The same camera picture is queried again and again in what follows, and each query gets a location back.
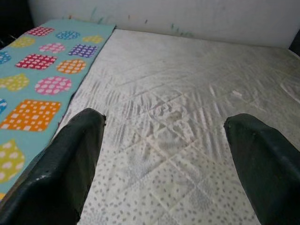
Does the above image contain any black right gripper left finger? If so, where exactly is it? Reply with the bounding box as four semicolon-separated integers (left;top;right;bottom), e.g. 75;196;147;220
0;107;106;225

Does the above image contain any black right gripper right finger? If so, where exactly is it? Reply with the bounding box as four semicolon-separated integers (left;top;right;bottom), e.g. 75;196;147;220
223;113;300;225

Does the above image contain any teal blanket with coloured shapes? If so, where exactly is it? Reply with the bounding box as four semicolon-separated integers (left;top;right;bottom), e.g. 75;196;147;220
0;19;117;200

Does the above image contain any grey quilted mattress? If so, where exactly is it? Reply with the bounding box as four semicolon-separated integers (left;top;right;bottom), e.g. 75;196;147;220
50;28;300;225

